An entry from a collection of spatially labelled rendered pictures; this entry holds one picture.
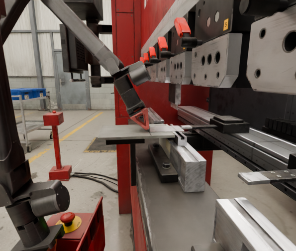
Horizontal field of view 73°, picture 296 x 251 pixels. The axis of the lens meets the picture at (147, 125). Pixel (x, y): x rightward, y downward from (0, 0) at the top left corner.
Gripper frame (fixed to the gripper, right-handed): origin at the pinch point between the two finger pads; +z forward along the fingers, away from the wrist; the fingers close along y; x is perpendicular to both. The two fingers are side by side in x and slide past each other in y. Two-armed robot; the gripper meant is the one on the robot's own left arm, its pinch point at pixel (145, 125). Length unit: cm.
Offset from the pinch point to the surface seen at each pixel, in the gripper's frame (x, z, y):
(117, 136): 10.0, -3.3, -7.0
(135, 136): 4.8, -0.6, -7.7
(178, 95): -15.2, -5.0, -3.7
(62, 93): 226, -77, 733
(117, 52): -7, -38, 87
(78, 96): 177, -41, 725
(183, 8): -22.3, -26.9, -19.6
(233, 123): -29.9, 15.1, -2.3
